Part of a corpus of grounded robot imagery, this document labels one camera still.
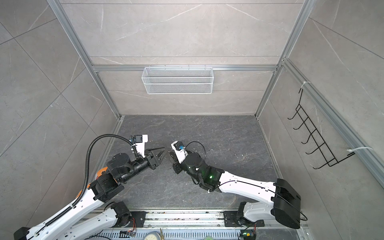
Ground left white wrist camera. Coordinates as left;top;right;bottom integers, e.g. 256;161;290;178
130;135;148;158

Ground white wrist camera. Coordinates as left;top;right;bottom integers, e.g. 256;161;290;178
130;135;148;158
171;141;188;164

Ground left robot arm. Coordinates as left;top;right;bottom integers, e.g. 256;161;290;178
14;148;165;240

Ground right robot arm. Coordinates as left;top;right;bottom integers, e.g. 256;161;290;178
170;150;302;229

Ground black wire hook rack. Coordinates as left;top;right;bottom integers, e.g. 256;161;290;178
287;89;355;170

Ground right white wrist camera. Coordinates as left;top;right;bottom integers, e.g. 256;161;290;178
171;141;188;164

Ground orange plush shark toy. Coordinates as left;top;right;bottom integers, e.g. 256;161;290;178
87;167;108;189

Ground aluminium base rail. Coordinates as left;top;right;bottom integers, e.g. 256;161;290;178
59;209;301;240

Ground right black camera cable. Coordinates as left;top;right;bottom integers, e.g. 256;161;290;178
184;140;207;157

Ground black corrugated cable conduit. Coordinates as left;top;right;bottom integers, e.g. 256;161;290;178
44;133;134;226

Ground white wire mesh basket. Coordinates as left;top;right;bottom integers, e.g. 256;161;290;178
142;67;215;95

